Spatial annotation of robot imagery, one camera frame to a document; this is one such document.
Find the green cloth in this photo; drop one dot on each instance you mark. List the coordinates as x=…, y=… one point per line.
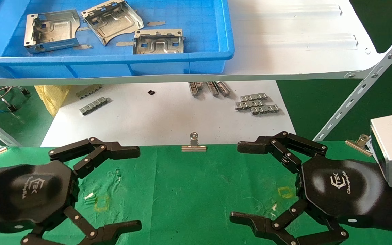
x=189, y=197

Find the yellow plastic bag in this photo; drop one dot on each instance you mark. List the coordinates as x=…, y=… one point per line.
x=51, y=98

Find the grey tape strip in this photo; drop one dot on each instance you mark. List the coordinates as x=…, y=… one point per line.
x=82, y=47
x=82, y=29
x=156, y=23
x=124, y=43

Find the silver sheet metal bracket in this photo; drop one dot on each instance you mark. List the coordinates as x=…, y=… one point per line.
x=114, y=22
x=158, y=46
x=51, y=30

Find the small black connector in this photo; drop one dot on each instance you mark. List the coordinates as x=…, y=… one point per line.
x=25, y=91
x=12, y=108

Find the small toothed metal clip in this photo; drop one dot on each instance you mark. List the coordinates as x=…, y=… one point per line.
x=94, y=105
x=88, y=92
x=212, y=88
x=194, y=88
x=254, y=97
x=224, y=88
x=247, y=105
x=265, y=109

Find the white sheet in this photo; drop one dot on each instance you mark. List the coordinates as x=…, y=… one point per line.
x=155, y=119

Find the white slotted shelf brace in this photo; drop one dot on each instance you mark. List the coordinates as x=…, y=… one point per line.
x=359, y=92

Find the blue plastic bin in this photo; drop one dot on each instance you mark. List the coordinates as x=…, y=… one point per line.
x=196, y=20

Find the white metal shelf board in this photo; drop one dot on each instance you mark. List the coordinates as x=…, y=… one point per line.
x=284, y=34

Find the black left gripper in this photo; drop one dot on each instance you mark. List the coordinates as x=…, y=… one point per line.
x=29, y=194

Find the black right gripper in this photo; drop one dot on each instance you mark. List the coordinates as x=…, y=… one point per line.
x=342, y=190

